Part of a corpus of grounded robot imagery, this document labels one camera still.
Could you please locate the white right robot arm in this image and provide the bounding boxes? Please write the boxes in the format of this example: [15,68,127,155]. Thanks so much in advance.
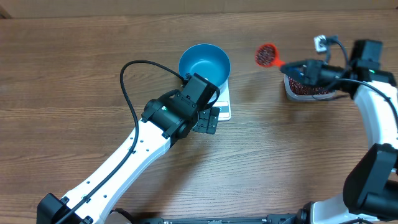
[255,39,397,223]

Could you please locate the teal plastic bowl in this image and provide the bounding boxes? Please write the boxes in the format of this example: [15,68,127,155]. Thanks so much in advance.
[178,44,231,88]

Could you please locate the white digital kitchen scale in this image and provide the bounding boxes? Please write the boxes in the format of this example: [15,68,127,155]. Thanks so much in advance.
[214,80,231,121]

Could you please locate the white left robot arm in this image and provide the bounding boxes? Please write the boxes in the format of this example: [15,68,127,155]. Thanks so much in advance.
[36,90,220,223]

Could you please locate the clear plastic bean container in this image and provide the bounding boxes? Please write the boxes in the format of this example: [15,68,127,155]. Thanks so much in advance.
[284,75,335,101]

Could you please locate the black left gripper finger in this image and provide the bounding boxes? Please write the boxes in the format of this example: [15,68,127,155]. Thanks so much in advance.
[206,107,220,134]
[192,108,211,133]

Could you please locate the red plastic measuring scoop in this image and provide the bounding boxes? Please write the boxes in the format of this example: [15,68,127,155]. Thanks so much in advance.
[254,43,285,68]

